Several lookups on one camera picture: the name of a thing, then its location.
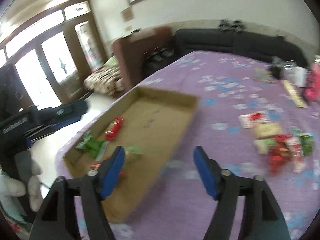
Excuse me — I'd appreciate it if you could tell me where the red character snack packet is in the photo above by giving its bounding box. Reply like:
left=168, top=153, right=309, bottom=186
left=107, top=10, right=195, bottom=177
left=268, top=134, right=292, bottom=174

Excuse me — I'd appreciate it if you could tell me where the green small snack packet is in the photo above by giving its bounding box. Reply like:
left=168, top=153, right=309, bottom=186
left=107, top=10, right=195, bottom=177
left=298, top=133, right=314, bottom=157

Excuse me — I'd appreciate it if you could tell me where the red long snack packet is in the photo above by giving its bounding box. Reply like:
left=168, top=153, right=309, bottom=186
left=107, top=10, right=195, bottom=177
left=105, top=116, right=124, bottom=141

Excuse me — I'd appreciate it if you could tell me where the gloved left hand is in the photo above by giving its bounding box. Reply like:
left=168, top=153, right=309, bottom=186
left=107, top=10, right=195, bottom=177
left=1, top=151, right=43, bottom=220

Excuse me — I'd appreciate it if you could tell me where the green pea snack packet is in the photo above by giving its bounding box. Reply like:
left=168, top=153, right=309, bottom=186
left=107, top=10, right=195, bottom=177
left=75, top=131, right=109, bottom=161

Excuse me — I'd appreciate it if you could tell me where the wooden glass door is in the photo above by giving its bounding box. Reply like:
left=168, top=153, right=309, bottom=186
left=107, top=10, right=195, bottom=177
left=1, top=0, right=107, bottom=108

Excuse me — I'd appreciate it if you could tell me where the beige square snack packet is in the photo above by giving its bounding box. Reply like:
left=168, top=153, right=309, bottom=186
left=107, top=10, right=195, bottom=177
left=252, top=122, right=285, bottom=139

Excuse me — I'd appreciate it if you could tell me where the purple floral tablecloth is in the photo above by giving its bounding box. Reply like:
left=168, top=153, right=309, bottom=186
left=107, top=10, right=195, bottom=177
left=56, top=50, right=320, bottom=240

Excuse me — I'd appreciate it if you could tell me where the white red snack packet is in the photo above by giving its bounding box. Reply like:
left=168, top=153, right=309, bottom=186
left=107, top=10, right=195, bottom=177
left=238, top=111, right=271, bottom=129

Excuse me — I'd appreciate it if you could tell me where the white green snack packet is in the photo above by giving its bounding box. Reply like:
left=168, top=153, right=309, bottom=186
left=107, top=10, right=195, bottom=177
left=124, top=145, right=143, bottom=164

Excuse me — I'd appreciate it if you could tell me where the patterned blanket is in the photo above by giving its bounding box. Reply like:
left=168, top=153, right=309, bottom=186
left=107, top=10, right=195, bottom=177
left=84, top=56, right=125, bottom=96

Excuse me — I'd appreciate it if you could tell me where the beige long snack bar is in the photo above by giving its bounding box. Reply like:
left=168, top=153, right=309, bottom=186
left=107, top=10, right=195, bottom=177
left=281, top=80, right=308, bottom=108

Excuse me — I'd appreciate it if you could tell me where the shallow cardboard tray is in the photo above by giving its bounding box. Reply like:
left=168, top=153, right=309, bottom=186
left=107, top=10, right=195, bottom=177
left=61, top=86, right=199, bottom=222

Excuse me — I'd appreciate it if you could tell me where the brown armchair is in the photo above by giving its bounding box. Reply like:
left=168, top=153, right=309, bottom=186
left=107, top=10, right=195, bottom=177
left=112, top=25, right=172, bottom=91

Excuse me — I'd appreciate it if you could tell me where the white cup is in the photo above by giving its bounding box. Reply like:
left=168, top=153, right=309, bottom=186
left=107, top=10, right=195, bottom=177
left=293, top=67, right=308, bottom=88

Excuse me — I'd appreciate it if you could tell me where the black binder clip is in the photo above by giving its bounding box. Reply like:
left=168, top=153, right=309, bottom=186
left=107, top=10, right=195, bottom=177
left=269, top=66, right=283, bottom=80

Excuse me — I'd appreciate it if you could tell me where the black leather sofa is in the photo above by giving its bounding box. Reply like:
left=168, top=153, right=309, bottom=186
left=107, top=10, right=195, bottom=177
left=174, top=28, right=308, bottom=68

